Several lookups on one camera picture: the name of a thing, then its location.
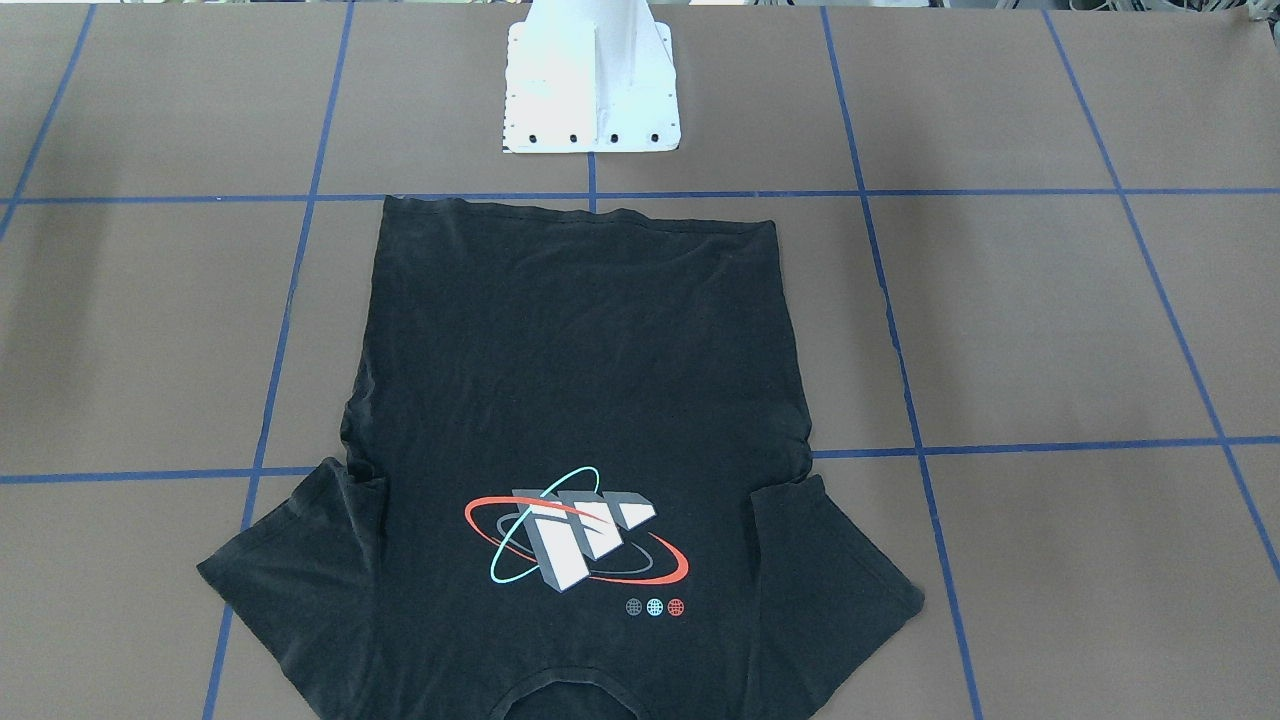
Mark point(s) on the black printed t-shirt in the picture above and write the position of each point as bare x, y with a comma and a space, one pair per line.
578, 485

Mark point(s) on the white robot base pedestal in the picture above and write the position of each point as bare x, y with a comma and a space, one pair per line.
590, 76

